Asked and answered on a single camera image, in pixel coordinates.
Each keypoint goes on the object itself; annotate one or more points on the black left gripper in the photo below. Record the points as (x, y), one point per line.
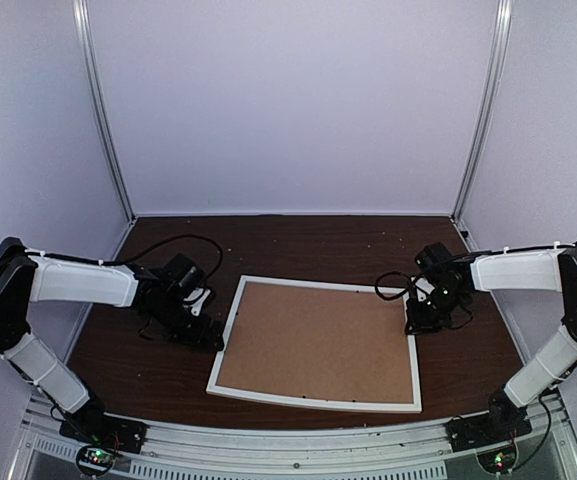
(197, 339)

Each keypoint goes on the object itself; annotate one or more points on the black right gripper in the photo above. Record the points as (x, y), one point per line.
(417, 322)

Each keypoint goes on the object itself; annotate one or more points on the brown cardboard backing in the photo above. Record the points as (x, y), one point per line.
(313, 340)

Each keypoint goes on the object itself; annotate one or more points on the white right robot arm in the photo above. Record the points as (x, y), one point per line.
(536, 287)

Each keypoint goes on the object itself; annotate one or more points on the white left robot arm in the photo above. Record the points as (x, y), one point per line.
(35, 281)

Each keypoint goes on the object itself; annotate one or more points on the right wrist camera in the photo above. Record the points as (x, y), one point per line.
(431, 256)

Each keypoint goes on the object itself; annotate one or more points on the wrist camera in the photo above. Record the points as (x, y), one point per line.
(431, 256)
(185, 282)

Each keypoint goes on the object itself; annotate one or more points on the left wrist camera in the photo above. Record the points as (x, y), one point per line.
(185, 282)

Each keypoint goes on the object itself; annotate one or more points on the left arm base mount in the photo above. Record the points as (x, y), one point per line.
(105, 437)

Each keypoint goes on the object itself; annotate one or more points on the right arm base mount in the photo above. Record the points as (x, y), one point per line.
(492, 435)

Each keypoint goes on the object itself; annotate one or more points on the aluminium front rail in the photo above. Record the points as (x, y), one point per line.
(420, 450)

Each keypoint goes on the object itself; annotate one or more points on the right aluminium corner post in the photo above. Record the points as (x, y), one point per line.
(495, 68)

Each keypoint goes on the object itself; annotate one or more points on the aluminium corner post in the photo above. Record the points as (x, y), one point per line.
(84, 32)
(495, 68)

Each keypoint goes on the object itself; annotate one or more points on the left aluminium corner post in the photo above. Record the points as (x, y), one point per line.
(84, 32)

